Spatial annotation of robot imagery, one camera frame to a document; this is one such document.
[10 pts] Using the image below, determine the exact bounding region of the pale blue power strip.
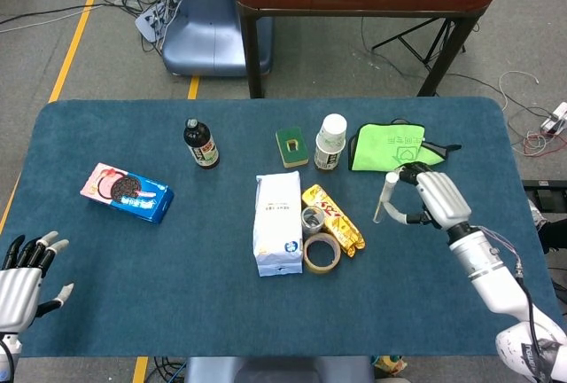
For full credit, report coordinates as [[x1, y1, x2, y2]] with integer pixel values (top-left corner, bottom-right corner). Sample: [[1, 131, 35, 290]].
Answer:
[[134, 4, 172, 43]]

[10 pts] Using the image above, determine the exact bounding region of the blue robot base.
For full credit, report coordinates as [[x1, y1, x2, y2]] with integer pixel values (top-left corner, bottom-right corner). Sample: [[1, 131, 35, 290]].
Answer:
[[161, 0, 274, 77]]

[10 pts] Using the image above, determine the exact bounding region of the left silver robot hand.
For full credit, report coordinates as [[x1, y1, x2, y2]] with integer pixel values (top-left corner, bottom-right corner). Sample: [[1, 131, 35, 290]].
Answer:
[[0, 231, 75, 335]]

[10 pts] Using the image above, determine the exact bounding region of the white capped drink bottle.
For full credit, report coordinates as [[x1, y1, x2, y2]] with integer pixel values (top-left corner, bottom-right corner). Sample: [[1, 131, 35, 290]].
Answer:
[[314, 113, 348, 171]]

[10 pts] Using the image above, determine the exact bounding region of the black metal frame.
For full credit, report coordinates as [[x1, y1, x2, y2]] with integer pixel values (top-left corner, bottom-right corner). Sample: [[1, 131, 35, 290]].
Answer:
[[522, 179, 567, 214]]

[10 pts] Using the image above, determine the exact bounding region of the white paper bag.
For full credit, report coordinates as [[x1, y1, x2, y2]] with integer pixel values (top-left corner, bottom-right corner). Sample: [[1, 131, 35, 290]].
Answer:
[[252, 170, 306, 278]]

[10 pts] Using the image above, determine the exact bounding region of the black tripod stand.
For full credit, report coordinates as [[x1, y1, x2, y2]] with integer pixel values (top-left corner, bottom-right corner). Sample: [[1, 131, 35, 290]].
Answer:
[[370, 17, 467, 69]]

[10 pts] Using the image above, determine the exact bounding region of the white power strip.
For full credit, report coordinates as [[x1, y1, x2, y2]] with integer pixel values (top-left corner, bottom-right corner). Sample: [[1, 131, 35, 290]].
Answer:
[[539, 101, 567, 135]]

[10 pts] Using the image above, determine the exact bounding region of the small clear beaker cup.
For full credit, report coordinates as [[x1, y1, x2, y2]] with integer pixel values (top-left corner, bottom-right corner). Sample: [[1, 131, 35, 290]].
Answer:
[[301, 206, 327, 238]]

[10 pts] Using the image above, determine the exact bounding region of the green yellow sponge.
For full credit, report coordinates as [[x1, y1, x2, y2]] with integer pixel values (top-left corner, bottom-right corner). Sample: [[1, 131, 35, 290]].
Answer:
[[275, 126, 310, 169]]

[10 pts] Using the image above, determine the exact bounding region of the red cable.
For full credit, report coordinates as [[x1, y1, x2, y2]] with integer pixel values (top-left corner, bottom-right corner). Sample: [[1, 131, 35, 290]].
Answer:
[[522, 131, 567, 158]]

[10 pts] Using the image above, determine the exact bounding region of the blue cookie box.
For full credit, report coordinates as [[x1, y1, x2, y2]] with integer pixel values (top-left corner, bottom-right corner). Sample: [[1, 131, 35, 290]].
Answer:
[[79, 161, 175, 224]]

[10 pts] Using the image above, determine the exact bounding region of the yellow foil snack packet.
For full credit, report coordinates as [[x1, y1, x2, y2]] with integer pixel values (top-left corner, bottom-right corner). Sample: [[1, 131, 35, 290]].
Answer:
[[301, 184, 367, 259]]

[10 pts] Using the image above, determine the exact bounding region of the yellow toy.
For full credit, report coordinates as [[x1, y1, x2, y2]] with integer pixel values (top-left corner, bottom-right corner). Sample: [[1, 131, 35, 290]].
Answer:
[[371, 355, 408, 378]]

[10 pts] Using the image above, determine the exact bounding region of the dark glass sauce bottle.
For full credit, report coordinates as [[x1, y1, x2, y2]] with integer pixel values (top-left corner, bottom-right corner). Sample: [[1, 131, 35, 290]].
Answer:
[[183, 118, 221, 170]]

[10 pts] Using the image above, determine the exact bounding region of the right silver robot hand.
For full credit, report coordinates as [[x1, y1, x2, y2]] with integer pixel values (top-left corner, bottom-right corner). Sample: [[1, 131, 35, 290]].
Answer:
[[384, 161, 473, 231]]

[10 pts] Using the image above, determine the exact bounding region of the beige tape roll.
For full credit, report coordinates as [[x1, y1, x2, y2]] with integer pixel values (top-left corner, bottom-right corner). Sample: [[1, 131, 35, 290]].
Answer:
[[303, 232, 343, 275]]

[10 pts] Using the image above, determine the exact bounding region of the bright green cloth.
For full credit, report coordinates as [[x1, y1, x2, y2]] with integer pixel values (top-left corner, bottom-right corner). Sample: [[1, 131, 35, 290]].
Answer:
[[350, 123, 446, 174]]

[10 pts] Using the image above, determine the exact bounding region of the blue felt table mat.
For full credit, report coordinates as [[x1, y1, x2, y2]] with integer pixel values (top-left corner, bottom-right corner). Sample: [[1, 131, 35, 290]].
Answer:
[[0, 97, 560, 360]]

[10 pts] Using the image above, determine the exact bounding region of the grey blue robot torso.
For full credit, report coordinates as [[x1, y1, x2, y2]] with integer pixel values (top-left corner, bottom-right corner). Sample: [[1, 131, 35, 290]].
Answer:
[[183, 356, 376, 383]]

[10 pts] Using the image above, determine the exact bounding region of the white floor cable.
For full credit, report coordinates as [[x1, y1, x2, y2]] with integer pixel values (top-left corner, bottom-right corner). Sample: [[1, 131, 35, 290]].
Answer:
[[499, 70, 553, 118]]

